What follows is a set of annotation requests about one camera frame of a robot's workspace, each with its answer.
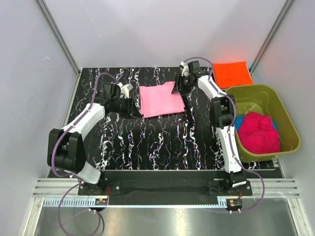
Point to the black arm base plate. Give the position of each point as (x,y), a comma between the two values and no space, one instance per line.
(162,199)

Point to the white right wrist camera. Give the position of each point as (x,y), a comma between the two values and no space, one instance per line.
(184,69)

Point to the magenta t shirt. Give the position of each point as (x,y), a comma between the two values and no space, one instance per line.
(258,135)

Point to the light pink t shirt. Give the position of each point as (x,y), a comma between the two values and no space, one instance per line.
(158,100)

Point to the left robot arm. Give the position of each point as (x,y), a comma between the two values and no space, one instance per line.
(66,150)

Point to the olive green plastic bin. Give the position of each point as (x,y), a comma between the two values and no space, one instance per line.
(264,100)

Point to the folded orange t shirt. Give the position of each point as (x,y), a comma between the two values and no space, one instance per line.
(232,74)

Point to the aluminium frame rail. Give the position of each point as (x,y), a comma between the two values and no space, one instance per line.
(269,188)

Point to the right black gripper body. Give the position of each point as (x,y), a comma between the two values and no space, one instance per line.
(184,84)

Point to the black marbled table mat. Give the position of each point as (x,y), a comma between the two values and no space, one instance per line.
(184,141)

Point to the blue t shirt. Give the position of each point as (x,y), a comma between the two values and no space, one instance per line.
(238,121)

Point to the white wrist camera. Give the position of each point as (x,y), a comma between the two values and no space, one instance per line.
(184,69)
(125,90)

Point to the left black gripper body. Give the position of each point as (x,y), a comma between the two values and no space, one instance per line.
(124,106)

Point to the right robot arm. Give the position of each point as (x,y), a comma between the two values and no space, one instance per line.
(222,118)

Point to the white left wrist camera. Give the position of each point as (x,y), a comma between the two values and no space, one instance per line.
(125,90)

